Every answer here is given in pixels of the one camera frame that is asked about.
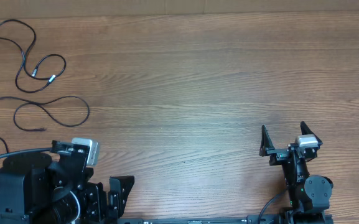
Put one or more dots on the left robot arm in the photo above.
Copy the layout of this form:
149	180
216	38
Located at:
25	186

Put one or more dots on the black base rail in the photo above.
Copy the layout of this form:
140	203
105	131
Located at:
250	219

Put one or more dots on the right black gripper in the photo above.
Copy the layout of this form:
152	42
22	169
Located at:
279	155

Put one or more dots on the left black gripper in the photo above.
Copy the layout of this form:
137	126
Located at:
99	210

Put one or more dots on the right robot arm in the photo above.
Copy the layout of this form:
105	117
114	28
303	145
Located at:
309	195

